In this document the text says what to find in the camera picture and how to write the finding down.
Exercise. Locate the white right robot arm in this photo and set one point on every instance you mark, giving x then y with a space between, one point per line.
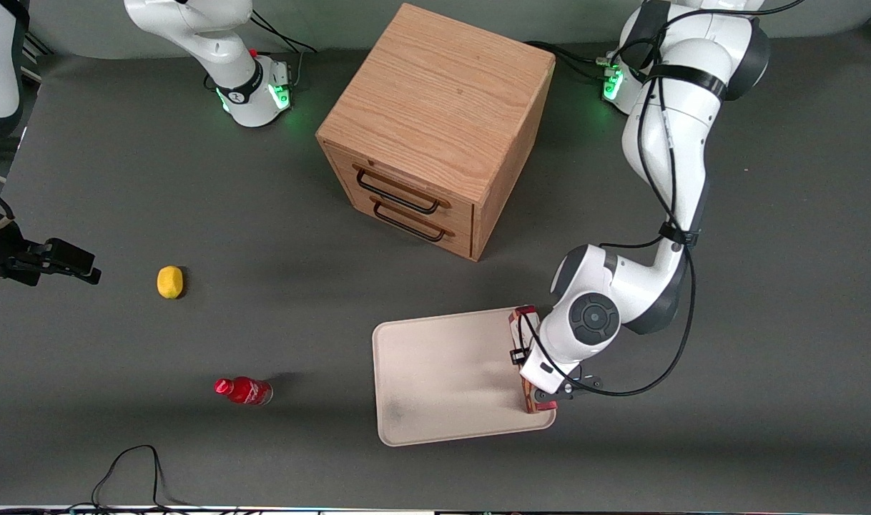
242 71

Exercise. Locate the aluminium frame rail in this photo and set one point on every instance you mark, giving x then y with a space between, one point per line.
38 57

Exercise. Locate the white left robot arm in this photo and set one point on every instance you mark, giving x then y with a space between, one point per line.
664 129

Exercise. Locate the red soda bottle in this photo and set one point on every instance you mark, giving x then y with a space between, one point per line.
246 391

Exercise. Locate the yellow lemon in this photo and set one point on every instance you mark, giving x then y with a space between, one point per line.
169 282

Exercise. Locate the cream plastic tray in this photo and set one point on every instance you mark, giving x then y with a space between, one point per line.
443 375

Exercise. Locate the wooden drawer cabinet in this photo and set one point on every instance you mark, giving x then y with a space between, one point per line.
435 100

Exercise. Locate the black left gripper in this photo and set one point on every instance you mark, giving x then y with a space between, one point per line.
516 356

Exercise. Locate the red cookie box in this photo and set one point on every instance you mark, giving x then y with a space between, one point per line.
515 330

